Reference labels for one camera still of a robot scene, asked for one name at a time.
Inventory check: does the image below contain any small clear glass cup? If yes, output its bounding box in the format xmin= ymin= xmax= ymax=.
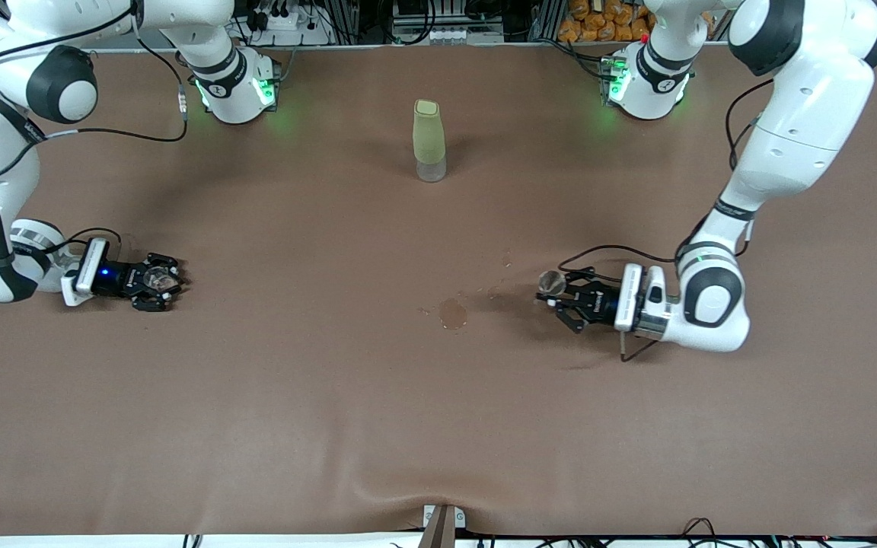
xmin=142 ymin=265 xmax=179 ymax=294

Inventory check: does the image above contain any black equipment with connectors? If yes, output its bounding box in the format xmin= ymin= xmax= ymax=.
xmin=391 ymin=0 xmax=505 ymax=46

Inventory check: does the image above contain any brown table mat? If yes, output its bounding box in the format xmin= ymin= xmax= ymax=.
xmin=0 ymin=43 xmax=877 ymax=538

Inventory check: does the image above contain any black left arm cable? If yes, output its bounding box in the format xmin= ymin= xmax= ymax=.
xmin=556 ymin=76 xmax=778 ymax=363

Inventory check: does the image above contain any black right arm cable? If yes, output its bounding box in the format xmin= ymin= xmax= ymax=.
xmin=0 ymin=0 xmax=190 ymax=256

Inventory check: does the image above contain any white power strip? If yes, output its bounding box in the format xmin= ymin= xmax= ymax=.
xmin=241 ymin=0 xmax=334 ymax=48

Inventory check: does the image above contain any grey metal bracket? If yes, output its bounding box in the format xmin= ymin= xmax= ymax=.
xmin=417 ymin=503 xmax=467 ymax=548

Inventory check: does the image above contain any pale green tall bottle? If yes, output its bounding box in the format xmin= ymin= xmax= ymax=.
xmin=412 ymin=99 xmax=448 ymax=183

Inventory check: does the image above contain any orange object pile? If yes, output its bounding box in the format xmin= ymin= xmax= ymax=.
xmin=557 ymin=0 xmax=656 ymax=44

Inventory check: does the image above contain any steel double cone jigger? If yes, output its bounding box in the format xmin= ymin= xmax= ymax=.
xmin=535 ymin=269 xmax=569 ymax=305

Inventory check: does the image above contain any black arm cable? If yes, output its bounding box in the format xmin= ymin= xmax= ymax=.
xmin=0 ymin=0 xmax=190 ymax=256
xmin=556 ymin=76 xmax=778 ymax=363

